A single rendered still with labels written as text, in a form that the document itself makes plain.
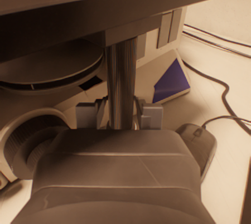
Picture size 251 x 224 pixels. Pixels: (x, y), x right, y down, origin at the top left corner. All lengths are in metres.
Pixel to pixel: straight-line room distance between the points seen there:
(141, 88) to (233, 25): 0.46
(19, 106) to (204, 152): 0.21
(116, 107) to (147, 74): 0.13
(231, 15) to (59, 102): 0.57
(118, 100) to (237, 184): 0.17
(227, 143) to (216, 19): 0.47
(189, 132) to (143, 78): 0.10
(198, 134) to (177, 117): 0.06
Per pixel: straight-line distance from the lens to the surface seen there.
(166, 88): 0.29
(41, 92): 0.23
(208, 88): 0.38
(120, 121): 0.17
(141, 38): 0.24
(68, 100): 0.21
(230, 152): 0.28
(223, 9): 0.67
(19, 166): 0.19
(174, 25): 0.30
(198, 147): 0.22
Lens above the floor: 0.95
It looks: 40 degrees down
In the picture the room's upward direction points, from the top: 1 degrees clockwise
